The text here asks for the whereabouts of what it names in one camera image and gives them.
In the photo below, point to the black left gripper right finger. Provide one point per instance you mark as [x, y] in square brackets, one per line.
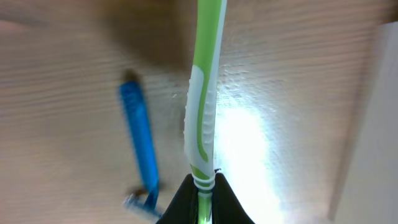
[226, 208]

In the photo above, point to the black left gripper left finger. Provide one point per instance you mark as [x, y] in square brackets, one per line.
[184, 205]

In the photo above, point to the blue disposable razor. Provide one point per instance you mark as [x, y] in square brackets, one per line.
[143, 199]

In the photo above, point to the green white toothbrush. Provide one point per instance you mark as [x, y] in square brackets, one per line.
[200, 110]

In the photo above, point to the white box with pink interior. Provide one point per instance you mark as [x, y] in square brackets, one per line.
[368, 193]

